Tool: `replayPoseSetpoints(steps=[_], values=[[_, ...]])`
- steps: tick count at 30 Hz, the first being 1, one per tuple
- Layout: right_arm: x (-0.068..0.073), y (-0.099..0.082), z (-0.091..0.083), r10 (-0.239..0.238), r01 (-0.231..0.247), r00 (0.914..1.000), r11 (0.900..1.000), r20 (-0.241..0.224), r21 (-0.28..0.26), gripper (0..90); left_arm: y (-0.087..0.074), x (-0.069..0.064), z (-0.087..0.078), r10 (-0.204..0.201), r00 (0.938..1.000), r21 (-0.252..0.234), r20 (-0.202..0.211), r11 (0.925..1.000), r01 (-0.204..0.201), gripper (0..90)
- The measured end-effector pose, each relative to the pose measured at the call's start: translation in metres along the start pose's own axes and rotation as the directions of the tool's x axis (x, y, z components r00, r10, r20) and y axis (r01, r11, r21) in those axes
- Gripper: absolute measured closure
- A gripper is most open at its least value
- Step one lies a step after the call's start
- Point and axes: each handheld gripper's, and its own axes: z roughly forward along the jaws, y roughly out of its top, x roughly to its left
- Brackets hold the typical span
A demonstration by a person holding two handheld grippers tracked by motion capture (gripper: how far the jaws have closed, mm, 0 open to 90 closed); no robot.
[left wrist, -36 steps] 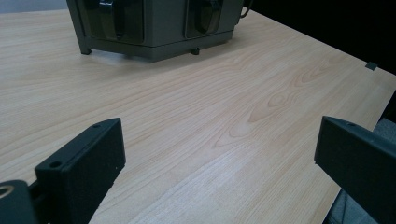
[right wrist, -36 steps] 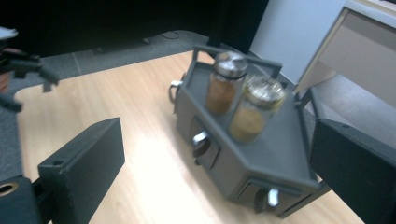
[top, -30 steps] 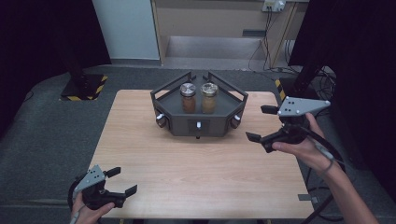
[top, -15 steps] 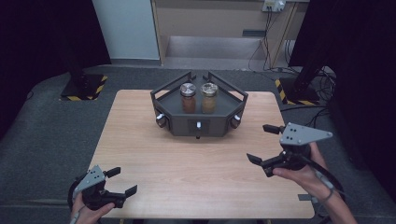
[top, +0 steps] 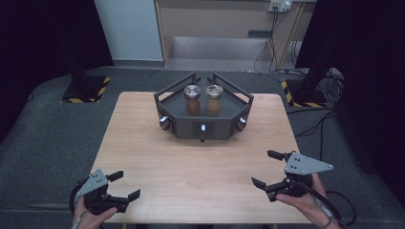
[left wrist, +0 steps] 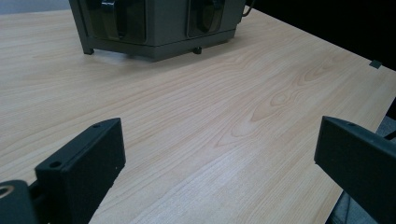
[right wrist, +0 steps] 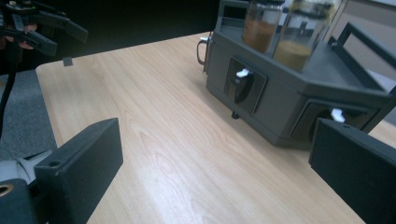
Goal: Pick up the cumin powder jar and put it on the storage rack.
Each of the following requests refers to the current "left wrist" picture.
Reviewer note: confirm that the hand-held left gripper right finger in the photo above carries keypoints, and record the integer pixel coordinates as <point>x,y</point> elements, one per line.
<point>361,161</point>

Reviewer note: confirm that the small grey tape piece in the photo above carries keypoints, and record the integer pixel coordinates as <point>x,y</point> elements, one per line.
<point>375,64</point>

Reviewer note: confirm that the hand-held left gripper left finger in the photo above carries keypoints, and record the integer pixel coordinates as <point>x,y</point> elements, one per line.
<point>81,168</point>

